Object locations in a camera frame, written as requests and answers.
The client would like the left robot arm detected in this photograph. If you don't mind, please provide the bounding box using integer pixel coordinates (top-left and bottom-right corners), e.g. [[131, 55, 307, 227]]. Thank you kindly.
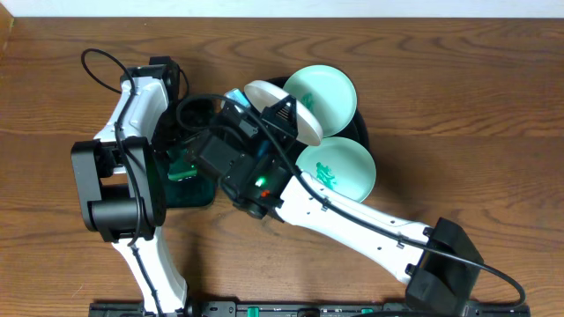
[[71, 56, 193, 316]]

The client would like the white plate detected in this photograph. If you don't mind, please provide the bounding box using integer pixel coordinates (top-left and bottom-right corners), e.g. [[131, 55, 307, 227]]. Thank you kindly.
[[244, 80, 323, 146]]

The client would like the green sponge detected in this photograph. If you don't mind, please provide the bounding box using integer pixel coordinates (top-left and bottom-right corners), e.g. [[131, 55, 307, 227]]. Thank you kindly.
[[167, 148, 197, 181]]

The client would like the mint green plate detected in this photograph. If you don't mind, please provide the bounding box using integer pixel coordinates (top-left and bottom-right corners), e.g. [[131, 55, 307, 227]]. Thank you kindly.
[[296, 136, 377, 203], [283, 64, 358, 137]]

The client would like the black rectangular tray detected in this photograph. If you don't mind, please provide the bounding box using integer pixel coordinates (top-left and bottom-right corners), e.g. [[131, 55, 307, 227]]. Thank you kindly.
[[153, 130, 216, 208]]

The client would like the round black tray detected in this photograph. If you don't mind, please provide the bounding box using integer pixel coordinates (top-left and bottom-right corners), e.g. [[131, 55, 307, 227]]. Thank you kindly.
[[267, 76, 370, 151]]

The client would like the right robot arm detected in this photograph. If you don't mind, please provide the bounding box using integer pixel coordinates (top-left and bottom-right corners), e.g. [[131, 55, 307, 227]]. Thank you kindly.
[[186, 93, 483, 316]]

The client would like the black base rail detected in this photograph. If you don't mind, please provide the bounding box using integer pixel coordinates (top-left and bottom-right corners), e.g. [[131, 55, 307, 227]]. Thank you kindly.
[[88, 301, 531, 317]]

